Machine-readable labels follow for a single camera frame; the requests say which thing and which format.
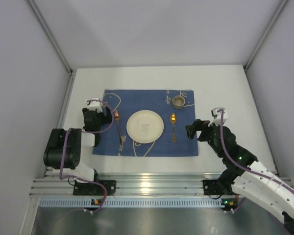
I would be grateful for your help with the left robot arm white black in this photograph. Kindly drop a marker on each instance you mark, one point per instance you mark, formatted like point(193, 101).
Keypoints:
point(64, 147)

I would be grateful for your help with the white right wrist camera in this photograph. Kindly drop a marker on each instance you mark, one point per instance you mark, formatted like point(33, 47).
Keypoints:
point(219, 116)

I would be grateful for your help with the blue cloth placemat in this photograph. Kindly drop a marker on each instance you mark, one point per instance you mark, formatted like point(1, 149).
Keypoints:
point(127, 102)

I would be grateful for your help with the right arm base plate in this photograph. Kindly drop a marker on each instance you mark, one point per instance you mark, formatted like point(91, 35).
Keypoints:
point(215, 187)

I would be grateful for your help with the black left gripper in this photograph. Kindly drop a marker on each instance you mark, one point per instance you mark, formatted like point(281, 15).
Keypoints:
point(98, 118)

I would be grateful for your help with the slotted cable duct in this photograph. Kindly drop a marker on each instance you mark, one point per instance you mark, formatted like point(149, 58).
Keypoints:
point(138, 203)

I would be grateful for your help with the white paper plate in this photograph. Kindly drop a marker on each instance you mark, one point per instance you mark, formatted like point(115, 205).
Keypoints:
point(145, 126)

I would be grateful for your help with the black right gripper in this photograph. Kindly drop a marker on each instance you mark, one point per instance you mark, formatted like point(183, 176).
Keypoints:
point(202, 130)

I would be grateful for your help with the copper fork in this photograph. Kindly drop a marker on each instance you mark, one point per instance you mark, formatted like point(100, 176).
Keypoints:
point(117, 117)

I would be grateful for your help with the copper spoon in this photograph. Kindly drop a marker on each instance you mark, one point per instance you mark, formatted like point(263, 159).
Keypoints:
point(173, 121)

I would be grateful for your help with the small beige cup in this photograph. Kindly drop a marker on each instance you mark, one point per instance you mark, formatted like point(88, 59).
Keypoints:
point(178, 102)

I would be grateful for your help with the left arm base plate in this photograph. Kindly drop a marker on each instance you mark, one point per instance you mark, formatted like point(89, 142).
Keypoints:
point(88, 189)

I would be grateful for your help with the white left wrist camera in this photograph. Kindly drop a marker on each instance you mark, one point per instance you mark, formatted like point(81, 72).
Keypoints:
point(93, 103)

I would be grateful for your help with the aluminium frame rail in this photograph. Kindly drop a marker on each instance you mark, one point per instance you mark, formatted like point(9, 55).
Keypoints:
point(131, 184)

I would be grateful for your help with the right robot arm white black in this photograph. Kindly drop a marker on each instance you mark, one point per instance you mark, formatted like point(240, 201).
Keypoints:
point(245, 174)

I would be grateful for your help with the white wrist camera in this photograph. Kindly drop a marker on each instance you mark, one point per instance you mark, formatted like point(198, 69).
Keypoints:
point(93, 103)
point(219, 116)

